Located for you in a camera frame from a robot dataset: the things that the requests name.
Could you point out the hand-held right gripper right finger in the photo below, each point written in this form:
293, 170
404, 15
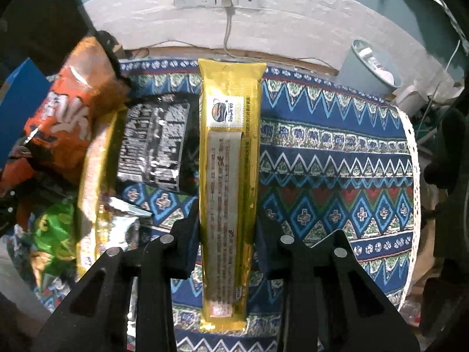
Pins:
265, 249

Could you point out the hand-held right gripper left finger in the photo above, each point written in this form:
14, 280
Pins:
188, 249

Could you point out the long gold snack packet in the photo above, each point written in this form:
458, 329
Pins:
227, 190

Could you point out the black snack packet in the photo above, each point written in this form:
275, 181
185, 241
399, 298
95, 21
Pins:
154, 143

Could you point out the silver foil snack packet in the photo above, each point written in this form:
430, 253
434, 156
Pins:
122, 209

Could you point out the patterned blue tablecloth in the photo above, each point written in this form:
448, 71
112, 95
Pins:
329, 176

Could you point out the green snack bag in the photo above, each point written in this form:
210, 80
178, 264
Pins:
51, 238

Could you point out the orange snack bag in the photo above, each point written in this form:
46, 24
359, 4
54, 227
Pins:
69, 110

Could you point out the dark furniture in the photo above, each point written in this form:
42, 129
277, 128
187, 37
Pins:
450, 190

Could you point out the grey trash bin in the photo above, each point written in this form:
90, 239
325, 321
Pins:
362, 73

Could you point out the white plastic container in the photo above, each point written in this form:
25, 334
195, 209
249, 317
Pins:
414, 99

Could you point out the cardboard box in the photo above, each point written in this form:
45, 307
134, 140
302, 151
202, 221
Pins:
119, 49

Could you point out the blue box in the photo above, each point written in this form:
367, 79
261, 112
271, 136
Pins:
18, 95

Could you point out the dark cabinet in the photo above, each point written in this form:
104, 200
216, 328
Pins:
36, 14

